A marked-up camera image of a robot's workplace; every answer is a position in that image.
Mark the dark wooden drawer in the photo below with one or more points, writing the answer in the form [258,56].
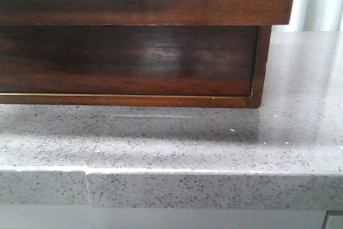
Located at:
[145,12]
[128,60]

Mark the dark wooden drawer cabinet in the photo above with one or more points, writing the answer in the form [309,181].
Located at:
[260,65]

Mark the grey lower cabinet door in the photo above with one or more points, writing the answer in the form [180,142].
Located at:
[333,220]

